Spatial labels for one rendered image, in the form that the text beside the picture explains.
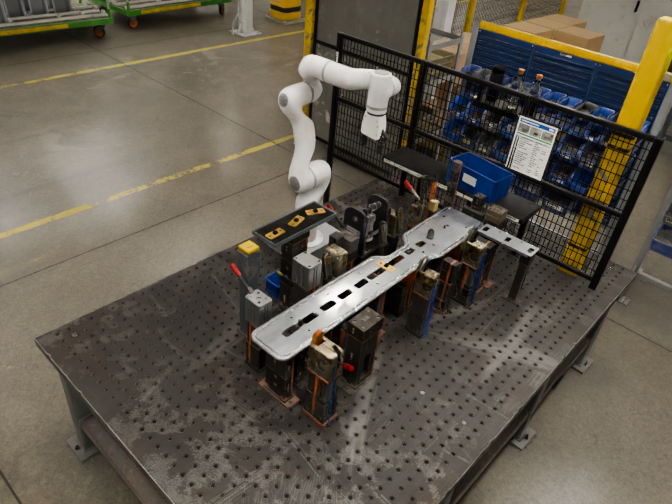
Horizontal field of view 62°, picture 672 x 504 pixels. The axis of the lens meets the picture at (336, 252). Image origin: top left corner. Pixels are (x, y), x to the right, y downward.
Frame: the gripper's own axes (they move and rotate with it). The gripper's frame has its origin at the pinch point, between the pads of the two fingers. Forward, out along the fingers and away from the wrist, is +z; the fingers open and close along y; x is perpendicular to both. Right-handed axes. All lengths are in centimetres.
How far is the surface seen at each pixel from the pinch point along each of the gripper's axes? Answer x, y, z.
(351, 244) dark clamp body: -15.1, 10.0, 38.4
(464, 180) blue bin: 73, 3, 35
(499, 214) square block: 64, 33, 38
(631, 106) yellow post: 101, 60, -20
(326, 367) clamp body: -67, 54, 44
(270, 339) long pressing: -74, 31, 45
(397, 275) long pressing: -8, 32, 45
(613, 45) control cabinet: 662, -178, 80
